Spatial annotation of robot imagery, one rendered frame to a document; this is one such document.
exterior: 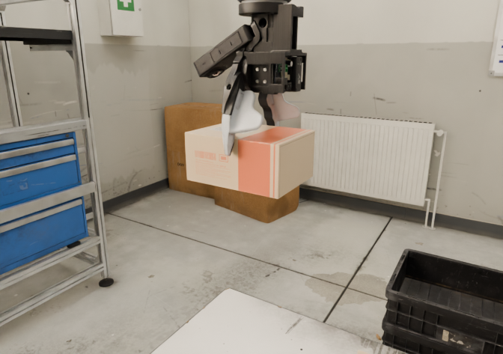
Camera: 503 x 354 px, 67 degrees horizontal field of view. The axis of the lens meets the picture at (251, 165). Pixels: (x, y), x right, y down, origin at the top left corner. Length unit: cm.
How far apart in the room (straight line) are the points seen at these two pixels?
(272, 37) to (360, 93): 262
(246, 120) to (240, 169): 7
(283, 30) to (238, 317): 60
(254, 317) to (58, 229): 141
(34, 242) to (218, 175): 158
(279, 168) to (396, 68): 261
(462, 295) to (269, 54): 114
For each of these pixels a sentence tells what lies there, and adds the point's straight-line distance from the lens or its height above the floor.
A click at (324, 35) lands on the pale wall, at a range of 324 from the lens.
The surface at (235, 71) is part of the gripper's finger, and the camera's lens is 54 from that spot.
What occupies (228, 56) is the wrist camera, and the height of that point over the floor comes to 124.
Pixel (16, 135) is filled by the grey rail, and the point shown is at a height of 91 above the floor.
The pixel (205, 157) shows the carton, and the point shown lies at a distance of 57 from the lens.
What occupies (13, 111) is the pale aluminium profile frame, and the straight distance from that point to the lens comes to 263.
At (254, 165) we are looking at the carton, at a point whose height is 109.
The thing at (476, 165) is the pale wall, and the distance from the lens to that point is 310.
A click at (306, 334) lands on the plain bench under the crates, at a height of 70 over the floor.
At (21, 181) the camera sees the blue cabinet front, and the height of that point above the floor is 71.
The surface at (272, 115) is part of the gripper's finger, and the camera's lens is 62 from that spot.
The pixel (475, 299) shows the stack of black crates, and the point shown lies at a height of 49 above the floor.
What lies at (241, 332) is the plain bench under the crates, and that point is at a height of 70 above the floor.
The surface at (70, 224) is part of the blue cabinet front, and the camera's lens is 214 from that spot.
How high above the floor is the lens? 124
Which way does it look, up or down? 16 degrees down
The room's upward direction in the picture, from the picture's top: straight up
